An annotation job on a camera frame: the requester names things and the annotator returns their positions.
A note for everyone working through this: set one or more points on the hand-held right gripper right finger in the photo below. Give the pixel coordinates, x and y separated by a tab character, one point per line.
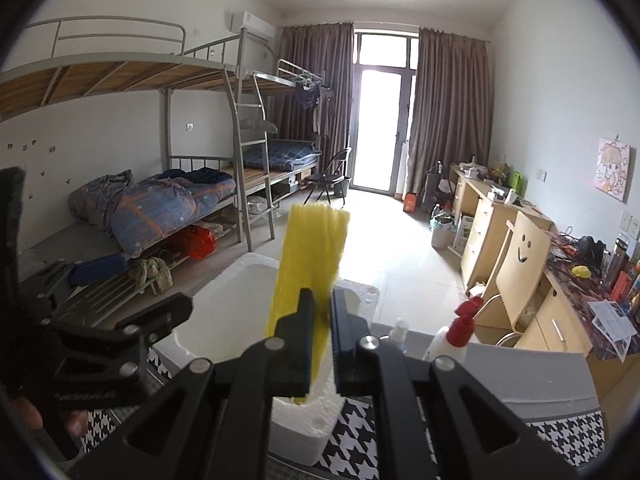
341	355

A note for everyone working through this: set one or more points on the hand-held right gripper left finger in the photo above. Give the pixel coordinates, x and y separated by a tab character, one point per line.
306	360

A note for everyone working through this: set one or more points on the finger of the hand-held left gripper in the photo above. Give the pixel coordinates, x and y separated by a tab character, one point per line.
105	377
125	322

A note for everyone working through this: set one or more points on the white foam box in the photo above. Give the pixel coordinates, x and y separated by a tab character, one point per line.
230	300

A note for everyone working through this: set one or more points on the yellow sponge cloth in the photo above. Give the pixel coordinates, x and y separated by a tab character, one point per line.
310	240

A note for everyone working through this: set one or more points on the person's left hand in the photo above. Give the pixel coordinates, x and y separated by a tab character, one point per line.
76	422

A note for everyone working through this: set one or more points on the olive crumpled cloth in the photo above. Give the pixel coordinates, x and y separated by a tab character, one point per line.
150	272

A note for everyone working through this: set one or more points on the clear spray bottle blue liquid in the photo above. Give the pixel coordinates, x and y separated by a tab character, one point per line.
398	332

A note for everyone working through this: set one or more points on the blue pillow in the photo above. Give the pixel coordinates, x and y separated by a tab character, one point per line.
100	266

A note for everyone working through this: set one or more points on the black white houndstooth cloth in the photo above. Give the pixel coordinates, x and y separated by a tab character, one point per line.
350	440

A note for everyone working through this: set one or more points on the red plastic bag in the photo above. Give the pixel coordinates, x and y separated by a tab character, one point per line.
197	242

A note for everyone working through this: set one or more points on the white pump bottle red cap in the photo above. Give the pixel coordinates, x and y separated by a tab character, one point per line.
452	332

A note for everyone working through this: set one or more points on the blue orange star quilt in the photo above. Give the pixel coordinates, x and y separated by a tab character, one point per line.
150	205

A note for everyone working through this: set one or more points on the white waste bin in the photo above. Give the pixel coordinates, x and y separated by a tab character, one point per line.
442	232

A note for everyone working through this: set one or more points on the orange box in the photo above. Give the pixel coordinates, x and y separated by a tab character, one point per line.
410	203

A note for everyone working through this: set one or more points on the black folding chair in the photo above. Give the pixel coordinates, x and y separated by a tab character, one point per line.
325	178

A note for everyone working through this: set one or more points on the grey board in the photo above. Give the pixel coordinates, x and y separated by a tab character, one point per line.
525	375

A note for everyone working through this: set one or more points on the wooden chair with smiley face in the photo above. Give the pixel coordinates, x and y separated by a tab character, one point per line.
520	270

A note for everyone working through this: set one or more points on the light wooden desk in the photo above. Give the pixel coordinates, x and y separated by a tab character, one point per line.
490	220

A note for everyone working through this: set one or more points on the blue checked quilt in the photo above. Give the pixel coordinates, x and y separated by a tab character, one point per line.
287	152

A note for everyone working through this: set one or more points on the large grey metal bunk bed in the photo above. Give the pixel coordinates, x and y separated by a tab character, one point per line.
125	67

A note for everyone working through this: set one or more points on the glass balcony door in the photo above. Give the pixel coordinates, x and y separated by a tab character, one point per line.
385	125

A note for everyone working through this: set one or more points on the green bag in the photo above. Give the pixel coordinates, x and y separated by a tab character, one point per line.
514	182

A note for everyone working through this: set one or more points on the yellow object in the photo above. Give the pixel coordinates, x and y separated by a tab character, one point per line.
581	272

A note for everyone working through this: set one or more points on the hanging dark clothes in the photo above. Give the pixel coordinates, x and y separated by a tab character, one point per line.
306	95

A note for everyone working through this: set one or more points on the black headphones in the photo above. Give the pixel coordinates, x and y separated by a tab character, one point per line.
590	252

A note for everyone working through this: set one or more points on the printed paper sheets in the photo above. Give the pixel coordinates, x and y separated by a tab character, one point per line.
610	320

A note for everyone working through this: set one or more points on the brown curtain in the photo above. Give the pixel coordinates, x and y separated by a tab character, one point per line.
450	100
325	60

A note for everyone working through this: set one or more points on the small grey metal bunk bed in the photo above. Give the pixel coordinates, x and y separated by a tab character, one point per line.
280	82

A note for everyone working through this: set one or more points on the row of bottles and cans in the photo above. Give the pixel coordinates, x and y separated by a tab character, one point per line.
622	280

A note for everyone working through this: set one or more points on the white air conditioner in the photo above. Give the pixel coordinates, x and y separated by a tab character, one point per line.
250	22

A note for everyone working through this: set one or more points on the pink wall poster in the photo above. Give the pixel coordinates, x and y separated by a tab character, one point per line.
612	170

